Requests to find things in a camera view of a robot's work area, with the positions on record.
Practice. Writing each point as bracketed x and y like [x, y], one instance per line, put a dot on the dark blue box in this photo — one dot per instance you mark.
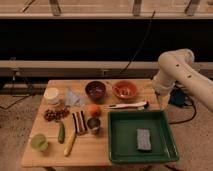
[177, 98]

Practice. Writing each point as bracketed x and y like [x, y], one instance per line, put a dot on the dark brown bowl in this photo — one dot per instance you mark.
[95, 90]

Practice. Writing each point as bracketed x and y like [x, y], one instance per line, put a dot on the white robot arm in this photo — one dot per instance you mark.
[176, 66]

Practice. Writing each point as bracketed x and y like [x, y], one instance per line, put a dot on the clear plastic bag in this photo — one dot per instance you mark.
[73, 99]

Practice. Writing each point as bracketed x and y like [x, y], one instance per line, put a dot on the green plastic tray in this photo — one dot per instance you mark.
[122, 137]

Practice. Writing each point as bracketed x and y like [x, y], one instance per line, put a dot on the wooden table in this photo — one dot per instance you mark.
[88, 150]

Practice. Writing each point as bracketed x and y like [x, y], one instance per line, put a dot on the orange fruit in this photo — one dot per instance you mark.
[94, 110]

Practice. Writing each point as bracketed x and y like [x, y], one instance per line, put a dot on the small metal cup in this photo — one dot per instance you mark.
[94, 125]

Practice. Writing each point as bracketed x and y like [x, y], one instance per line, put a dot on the green apple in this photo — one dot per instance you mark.
[39, 142]

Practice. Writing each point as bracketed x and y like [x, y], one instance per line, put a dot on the bunch of red grapes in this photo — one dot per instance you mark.
[57, 114]

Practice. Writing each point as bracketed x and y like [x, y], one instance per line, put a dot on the green cucumber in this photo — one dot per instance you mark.
[61, 135]

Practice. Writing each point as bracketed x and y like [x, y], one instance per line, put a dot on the orange bowl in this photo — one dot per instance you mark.
[125, 90]

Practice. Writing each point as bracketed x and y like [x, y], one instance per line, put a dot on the grey sponge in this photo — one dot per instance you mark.
[143, 140]

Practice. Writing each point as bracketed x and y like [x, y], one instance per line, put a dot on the white paper cup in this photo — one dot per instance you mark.
[51, 95]

